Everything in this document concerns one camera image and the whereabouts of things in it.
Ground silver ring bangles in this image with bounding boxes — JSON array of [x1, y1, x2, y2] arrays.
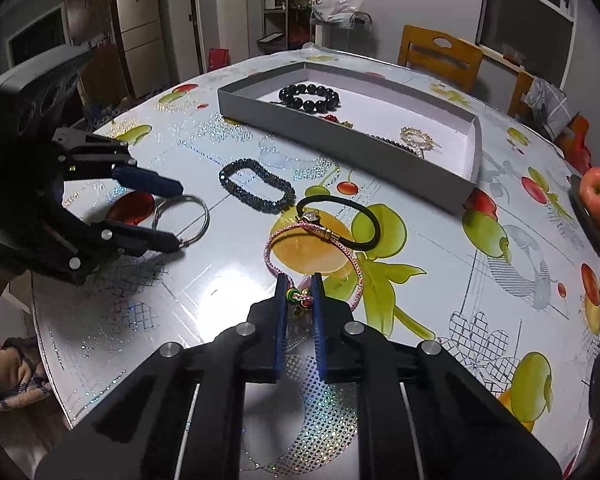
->
[[151, 195, 211, 249]]

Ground window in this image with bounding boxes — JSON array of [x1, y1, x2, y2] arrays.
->
[[475, 0, 578, 90]]

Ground dark fruit plate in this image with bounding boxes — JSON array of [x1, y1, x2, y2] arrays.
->
[[569, 174, 600, 281]]

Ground grey cardboard box tray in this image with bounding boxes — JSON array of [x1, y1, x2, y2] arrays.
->
[[217, 60, 482, 214]]

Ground pink braided cord bracelet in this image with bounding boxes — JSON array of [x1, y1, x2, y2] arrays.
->
[[265, 220, 363, 312]]

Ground gold bracelet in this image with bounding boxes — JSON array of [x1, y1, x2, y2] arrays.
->
[[400, 126, 441, 159]]

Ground beige blanket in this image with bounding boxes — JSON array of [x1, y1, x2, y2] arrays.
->
[[0, 337, 54, 412]]

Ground small dark bead bracelet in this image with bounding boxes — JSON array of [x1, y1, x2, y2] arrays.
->
[[367, 132, 416, 154]]

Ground black cord bracelet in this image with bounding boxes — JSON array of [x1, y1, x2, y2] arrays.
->
[[296, 195, 381, 251]]

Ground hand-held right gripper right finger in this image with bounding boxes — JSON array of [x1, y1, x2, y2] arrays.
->
[[310, 272, 563, 480]]

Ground white plastic bag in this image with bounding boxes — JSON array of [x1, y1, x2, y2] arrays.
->
[[307, 0, 363, 24]]

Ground large black bead bracelet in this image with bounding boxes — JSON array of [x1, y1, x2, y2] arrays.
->
[[278, 82, 341, 113]]

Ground red apple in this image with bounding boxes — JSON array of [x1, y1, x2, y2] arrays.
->
[[579, 167, 600, 226]]

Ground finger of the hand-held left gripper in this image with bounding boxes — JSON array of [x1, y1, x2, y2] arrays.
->
[[65, 220, 186, 287], [55, 127, 184, 197]]

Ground stool under plastic bag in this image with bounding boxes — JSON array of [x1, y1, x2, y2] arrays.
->
[[312, 10, 373, 57]]

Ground refrigerator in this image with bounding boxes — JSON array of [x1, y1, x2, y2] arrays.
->
[[111, 0, 169, 100]]

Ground red bag on chair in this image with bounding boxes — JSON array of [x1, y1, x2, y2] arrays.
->
[[555, 115, 593, 173]]

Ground metal storage shelf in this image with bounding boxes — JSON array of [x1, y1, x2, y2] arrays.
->
[[260, 0, 317, 55]]

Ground blue beaded bracelet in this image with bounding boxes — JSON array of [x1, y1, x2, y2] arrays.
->
[[219, 158, 297, 214]]

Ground red bag on floor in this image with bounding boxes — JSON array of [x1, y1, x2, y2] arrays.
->
[[207, 49, 231, 74]]

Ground wooden chair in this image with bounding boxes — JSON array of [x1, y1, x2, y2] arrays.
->
[[507, 71, 536, 121], [397, 25, 483, 94]]

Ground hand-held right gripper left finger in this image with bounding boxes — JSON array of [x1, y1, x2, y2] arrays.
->
[[34, 274, 291, 480]]

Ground plaid cloth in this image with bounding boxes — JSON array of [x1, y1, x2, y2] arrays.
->
[[522, 77, 568, 141]]

